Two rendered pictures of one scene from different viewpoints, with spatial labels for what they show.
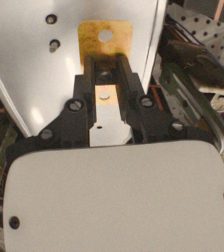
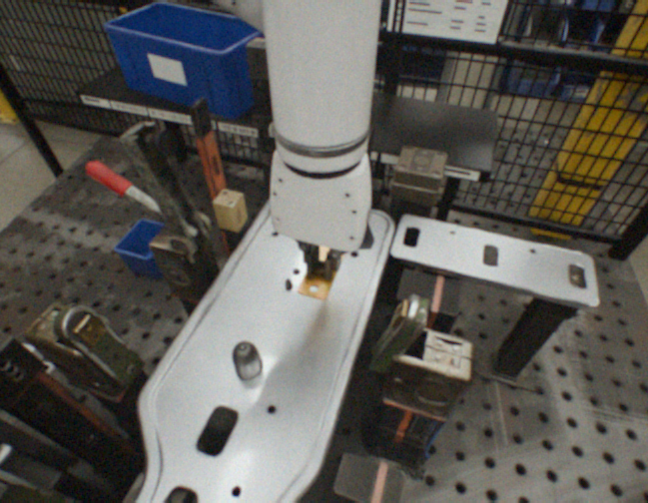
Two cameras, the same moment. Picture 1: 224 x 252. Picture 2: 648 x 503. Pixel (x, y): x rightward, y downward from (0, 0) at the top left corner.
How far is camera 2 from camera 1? 0.49 m
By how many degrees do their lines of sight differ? 96
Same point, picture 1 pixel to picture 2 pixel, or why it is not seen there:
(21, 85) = (234, 304)
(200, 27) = (505, 482)
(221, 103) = (447, 353)
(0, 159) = (106, 340)
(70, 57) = (294, 300)
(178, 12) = (449, 442)
